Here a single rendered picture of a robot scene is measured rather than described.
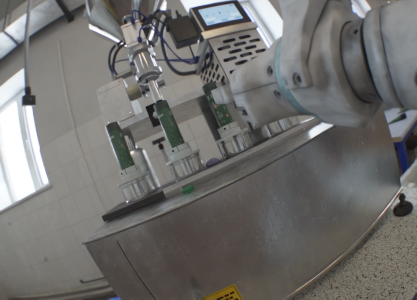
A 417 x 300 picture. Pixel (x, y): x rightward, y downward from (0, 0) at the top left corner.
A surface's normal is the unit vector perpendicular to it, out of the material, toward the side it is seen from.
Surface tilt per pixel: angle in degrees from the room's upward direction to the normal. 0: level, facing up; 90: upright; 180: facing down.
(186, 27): 90
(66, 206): 90
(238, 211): 90
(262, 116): 117
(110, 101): 90
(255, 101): 105
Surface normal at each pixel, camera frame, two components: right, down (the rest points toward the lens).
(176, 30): 0.15, -0.09
